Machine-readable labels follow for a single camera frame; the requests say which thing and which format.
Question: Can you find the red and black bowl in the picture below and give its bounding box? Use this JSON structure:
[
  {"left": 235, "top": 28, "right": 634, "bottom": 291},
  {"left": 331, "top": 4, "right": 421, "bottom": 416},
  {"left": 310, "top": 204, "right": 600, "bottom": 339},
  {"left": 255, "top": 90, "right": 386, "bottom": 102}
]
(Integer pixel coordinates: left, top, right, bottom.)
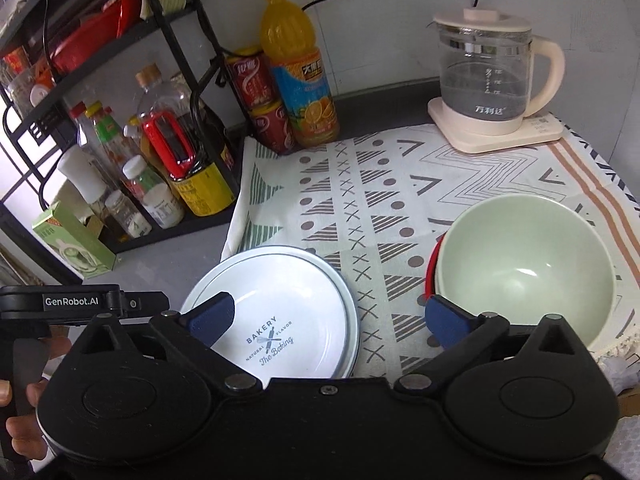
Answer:
[{"left": 424, "top": 236, "right": 444, "bottom": 300}]

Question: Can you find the white plate blue script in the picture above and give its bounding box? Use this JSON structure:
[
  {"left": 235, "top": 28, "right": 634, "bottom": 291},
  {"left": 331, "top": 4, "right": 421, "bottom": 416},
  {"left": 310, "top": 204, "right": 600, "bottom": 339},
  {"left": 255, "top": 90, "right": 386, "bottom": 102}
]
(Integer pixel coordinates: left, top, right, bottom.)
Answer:
[{"left": 179, "top": 244, "right": 362, "bottom": 380}]

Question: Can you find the green bowl back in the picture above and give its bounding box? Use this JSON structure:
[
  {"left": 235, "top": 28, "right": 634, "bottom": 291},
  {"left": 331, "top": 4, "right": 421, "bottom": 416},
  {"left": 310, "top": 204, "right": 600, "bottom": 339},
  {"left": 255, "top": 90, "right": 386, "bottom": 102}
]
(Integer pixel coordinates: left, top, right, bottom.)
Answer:
[{"left": 435, "top": 194, "right": 615, "bottom": 346}]

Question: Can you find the small white bakery bowl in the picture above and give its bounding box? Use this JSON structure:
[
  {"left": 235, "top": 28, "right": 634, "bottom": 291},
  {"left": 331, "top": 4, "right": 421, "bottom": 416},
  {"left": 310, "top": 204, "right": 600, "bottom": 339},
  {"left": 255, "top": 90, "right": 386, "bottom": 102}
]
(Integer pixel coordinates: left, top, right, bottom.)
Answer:
[{"left": 196, "top": 253, "right": 354, "bottom": 386}]

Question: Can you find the person's left hand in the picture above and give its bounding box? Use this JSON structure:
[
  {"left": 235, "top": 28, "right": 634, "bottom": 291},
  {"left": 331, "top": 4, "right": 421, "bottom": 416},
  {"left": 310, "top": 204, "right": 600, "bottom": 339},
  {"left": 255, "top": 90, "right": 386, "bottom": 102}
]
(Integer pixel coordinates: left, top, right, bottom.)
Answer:
[{"left": 0, "top": 335, "right": 74, "bottom": 461}]

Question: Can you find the green tea box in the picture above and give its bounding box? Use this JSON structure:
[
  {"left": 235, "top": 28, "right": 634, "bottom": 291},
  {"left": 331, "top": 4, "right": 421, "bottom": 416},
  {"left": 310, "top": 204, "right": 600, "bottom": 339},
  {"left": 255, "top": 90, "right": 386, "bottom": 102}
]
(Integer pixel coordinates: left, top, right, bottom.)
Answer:
[{"left": 32, "top": 202, "right": 116, "bottom": 278}]

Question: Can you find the small clear spice jar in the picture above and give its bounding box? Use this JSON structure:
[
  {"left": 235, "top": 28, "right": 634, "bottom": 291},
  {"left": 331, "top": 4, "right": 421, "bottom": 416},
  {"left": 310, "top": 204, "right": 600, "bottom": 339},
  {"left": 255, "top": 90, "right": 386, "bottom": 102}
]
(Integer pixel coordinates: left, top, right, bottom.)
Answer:
[{"left": 105, "top": 190, "right": 152, "bottom": 238}]

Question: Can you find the small white label jar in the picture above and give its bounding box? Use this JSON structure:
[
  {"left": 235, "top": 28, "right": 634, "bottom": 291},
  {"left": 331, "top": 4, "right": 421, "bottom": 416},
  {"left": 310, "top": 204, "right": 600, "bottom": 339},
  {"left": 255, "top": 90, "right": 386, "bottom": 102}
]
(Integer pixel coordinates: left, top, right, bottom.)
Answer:
[{"left": 122, "top": 155, "right": 184, "bottom": 229}]

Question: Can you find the patterned fringed table cloth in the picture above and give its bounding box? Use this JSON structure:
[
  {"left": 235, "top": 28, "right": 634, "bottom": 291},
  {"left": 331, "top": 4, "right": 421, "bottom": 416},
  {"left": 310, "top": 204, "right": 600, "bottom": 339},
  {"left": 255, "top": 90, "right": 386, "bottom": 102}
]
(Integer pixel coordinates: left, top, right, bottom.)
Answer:
[{"left": 222, "top": 125, "right": 639, "bottom": 379}]

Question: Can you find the white cap oil dispenser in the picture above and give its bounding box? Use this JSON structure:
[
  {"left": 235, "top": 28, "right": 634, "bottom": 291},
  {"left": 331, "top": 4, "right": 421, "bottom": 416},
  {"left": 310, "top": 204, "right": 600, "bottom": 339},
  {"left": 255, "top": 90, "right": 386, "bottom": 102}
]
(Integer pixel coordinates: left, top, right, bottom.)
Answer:
[{"left": 56, "top": 145, "right": 108, "bottom": 214}]

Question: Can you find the dark soy sauce jug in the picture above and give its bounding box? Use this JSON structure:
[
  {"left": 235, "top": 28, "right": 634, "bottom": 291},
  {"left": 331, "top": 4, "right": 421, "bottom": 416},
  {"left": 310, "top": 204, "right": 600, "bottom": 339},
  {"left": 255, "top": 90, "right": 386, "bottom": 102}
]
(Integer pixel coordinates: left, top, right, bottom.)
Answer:
[{"left": 136, "top": 63, "right": 235, "bottom": 217}]

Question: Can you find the clear vinegar bottle red cap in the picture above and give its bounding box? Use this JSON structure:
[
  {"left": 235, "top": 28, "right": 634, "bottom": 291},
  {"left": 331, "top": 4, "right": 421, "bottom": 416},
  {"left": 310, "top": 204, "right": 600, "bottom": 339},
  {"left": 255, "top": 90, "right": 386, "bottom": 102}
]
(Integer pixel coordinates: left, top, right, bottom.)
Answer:
[{"left": 70, "top": 101, "right": 107, "bottom": 174}]

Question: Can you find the green label sauce bottle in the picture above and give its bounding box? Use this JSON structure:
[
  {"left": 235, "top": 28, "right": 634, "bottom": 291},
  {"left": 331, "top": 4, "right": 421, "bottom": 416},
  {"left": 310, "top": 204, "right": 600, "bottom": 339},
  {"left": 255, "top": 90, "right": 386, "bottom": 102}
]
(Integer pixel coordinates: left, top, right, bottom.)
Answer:
[{"left": 85, "top": 101, "right": 140, "bottom": 182}]

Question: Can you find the red soda can lower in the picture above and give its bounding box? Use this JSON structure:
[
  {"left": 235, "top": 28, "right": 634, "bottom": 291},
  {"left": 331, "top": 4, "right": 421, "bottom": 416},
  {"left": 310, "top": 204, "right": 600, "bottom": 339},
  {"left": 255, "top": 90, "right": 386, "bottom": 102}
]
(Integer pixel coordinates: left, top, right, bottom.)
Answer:
[{"left": 250, "top": 100, "right": 295, "bottom": 155}]

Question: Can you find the red soda can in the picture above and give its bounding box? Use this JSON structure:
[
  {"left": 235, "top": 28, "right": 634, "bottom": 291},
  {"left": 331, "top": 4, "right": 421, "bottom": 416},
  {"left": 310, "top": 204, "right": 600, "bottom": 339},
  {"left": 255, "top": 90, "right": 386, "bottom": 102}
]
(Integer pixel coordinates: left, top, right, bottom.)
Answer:
[
  {"left": 250, "top": 100, "right": 295, "bottom": 155},
  {"left": 226, "top": 44, "right": 278, "bottom": 110}
]

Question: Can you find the cream kettle base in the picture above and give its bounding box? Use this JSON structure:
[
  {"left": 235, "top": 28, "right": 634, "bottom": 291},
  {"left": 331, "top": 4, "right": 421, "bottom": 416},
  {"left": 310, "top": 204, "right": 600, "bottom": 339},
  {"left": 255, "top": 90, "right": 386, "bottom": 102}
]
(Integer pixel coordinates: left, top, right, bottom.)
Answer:
[{"left": 427, "top": 98, "right": 565, "bottom": 154}]

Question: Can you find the red soda can upper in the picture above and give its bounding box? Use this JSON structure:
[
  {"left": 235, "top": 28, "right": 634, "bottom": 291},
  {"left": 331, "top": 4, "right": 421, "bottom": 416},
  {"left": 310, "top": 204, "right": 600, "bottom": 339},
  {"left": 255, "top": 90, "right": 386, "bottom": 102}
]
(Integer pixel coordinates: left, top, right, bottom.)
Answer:
[{"left": 226, "top": 44, "right": 278, "bottom": 110}]

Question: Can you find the orange juice bottle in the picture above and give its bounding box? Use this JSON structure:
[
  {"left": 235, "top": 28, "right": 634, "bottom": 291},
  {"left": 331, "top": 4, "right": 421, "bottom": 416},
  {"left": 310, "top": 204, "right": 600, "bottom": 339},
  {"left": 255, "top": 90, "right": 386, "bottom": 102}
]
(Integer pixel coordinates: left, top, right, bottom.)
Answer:
[{"left": 259, "top": 0, "right": 340, "bottom": 148}]

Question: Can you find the black metal spice rack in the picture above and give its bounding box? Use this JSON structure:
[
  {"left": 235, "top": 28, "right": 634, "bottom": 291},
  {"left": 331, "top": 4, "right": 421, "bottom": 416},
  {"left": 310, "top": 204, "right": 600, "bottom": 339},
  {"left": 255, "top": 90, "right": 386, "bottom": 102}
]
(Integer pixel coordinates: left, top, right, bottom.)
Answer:
[{"left": 1, "top": 0, "right": 245, "bottom": 228}]

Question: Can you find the red lid container on shelf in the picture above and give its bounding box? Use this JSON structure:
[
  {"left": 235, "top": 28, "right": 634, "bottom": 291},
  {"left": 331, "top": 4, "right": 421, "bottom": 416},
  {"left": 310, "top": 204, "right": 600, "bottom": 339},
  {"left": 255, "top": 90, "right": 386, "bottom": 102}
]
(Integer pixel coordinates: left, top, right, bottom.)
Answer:
[{"left": 51, "top": 0, "right": 142, "bottom": 75}]

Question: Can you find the glass kettle cream handle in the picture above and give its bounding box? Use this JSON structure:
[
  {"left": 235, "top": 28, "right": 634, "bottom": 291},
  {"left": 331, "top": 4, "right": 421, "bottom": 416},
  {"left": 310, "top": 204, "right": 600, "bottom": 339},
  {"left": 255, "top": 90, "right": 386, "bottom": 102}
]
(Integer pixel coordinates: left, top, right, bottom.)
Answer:
[{"left": 434, "top": 8, "right": 565, "bottom": 122}]

